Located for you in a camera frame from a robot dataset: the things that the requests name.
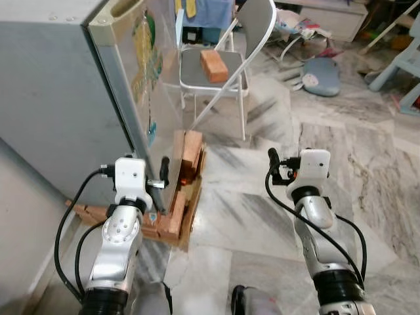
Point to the grey fridge door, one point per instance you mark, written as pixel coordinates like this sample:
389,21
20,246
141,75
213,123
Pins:
161,111

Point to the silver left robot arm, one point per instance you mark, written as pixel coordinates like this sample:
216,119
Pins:
115,244

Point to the small grey fridge body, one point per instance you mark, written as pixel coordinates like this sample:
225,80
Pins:
52,85

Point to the wooden pallet board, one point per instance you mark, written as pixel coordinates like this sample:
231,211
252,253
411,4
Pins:
190,216

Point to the green yellow door sticker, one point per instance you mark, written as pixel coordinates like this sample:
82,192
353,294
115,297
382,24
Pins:
146,59

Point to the white metal folding chair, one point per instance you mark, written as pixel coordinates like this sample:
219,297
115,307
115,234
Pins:
197,73

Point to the orange brick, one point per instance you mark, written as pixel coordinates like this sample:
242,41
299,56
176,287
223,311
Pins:
214,65

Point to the grey left robot leg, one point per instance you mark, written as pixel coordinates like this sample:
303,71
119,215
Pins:
152,302

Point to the grey robot leg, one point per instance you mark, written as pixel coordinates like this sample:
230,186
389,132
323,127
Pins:
152,302
262,304

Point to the grey right robot leg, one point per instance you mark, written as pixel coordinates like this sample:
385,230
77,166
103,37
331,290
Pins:
262,304

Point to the light blue plastic chair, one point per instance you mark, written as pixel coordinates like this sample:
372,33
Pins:
403,65

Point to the white low cabinet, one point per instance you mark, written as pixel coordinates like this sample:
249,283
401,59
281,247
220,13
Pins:
328,16

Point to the yellow cloth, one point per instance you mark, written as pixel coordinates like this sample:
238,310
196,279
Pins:
190,6

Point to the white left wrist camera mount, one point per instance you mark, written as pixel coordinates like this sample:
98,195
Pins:
129,178

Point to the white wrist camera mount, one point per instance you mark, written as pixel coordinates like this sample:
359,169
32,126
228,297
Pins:
129,178
315,167

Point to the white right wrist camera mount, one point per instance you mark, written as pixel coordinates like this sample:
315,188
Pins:
315,167

